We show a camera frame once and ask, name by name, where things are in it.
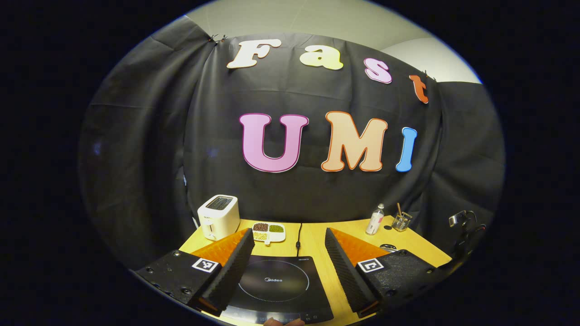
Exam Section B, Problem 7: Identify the black backdrop cloth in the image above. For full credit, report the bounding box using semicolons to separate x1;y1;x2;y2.
78;18;506;272

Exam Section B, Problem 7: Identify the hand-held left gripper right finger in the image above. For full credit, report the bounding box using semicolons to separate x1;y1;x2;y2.
324;227;448;319

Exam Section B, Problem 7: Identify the clear plastic bottle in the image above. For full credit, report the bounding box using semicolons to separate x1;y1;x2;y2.
366;203;385;235

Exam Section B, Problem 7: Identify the white divided dish of beans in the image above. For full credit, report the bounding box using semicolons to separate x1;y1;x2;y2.
252;222;286;246

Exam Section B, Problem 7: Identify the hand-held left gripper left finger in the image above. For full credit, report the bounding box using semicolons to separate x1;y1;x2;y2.
135;227;256;317

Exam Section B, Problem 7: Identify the white toaster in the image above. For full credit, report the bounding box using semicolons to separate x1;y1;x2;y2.
197;195;240;241

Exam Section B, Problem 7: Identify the black induction cooktop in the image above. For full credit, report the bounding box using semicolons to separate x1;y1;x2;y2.
222;255;334;324

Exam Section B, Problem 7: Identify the wire utensil holder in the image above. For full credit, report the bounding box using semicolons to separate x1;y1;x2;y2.
392;211;413;232

